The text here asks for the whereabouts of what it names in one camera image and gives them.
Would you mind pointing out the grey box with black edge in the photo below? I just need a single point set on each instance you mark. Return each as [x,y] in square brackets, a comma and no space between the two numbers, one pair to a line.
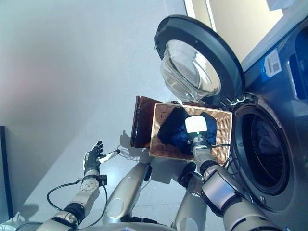
[6,168]

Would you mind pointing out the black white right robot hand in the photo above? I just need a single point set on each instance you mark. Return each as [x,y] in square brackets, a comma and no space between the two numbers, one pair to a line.
[196,125]

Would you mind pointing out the white translucent object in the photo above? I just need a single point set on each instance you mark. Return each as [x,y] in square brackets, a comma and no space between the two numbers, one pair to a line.
[9,222]

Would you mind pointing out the blue white barcode sticker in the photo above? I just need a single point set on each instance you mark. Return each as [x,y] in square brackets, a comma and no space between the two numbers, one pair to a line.
[272,62]

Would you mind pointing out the brown wicker laundry basket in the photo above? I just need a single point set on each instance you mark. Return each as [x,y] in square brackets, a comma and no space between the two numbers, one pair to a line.
[163,149]

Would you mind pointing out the dark blue garment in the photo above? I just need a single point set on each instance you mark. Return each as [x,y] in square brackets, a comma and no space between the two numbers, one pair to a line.
[210,125]

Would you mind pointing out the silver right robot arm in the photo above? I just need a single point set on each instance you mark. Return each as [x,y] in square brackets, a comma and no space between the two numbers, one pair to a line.
[221,187]

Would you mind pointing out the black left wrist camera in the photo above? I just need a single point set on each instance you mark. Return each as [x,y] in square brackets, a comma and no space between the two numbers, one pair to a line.
[103,180]

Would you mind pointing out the round glass washing machine door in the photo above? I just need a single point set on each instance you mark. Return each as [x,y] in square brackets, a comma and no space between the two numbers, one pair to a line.
[216,48]

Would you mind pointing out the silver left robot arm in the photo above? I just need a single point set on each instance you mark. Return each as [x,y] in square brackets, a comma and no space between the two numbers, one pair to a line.
[81,195]

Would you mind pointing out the grey front-load washing machine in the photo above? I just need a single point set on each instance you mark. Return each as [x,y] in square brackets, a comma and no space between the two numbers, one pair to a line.
[296,134]

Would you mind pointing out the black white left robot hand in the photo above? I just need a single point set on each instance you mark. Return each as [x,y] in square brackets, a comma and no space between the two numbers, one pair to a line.
[92,158]

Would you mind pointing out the grey robot torso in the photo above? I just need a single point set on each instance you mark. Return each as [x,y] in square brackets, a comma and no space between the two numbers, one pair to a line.
[134,226]

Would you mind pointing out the silver left robot leg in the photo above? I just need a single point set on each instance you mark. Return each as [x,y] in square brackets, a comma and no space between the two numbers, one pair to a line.
[127,187]

